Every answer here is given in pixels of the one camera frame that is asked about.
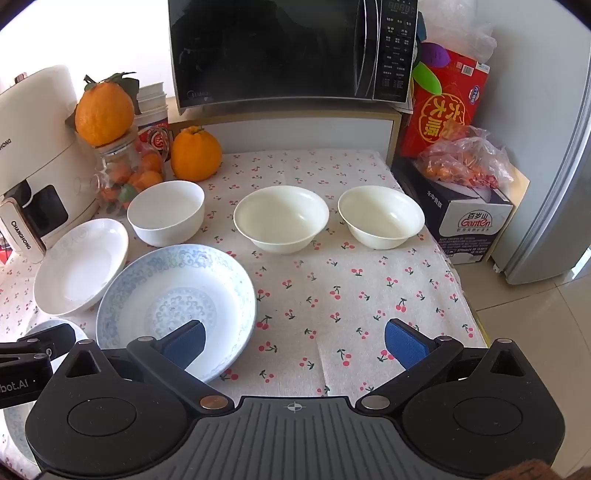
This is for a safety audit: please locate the cherry print tablecloth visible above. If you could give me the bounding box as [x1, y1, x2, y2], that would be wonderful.
[0, 150, 489, 467]

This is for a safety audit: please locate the white plate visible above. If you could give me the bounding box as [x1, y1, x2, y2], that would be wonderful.
[33, 219, 129, 317]

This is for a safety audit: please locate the cream flared bowl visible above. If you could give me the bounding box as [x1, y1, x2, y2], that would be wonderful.
[233, 185, 330, 254]
[337, 185, 426, 250]

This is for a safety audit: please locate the large blue patterned plate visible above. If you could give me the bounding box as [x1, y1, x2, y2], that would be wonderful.
[95, 244, 257, 384]

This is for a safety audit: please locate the black microwave oven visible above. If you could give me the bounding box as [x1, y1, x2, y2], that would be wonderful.
[167, 0, 420, 110]

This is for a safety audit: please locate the clear plastic bag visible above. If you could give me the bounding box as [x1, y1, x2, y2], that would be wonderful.
[418, 0, 497, 63]

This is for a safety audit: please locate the glass jar of small oranges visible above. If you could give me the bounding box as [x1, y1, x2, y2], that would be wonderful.
[95, 134, 167, 217]

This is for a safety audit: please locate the plastic bag of small oranges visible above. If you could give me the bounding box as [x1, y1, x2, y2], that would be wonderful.
[413, 126, 514, 189]

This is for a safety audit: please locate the deep white bowl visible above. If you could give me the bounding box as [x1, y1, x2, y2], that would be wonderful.
[127, 181, 205, 248]

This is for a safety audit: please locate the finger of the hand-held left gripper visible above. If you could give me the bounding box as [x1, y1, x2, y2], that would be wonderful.
[0, 323, 77, 367]

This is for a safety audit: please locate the red gift box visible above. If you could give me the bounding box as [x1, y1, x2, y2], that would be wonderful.
[399, 48, 490, 160]

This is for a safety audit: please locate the water bottle carton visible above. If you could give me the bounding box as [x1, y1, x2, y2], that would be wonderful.
[392, 157, 514, 265]

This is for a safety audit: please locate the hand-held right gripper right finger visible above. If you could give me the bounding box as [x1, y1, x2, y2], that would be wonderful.
[355, 318, 532, 413]

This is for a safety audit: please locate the white paper cup stack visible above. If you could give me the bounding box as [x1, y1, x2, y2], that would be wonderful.
[134, 82, 174, 160]

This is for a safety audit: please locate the silver refrigerator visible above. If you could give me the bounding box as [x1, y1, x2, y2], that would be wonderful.
[492, 0, 591, 284]

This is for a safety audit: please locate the orange with leaves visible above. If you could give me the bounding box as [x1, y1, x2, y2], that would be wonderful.
[75, 71, 139, 147]

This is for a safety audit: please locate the white air fryer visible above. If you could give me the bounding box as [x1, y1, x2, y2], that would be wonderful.
[0, 65, 100, 257]

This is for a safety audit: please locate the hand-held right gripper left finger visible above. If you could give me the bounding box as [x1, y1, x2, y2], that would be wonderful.
[58, 320, 236, 414]

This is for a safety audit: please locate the large orange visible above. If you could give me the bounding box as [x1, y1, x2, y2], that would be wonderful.
[171, 126, 223, 182]

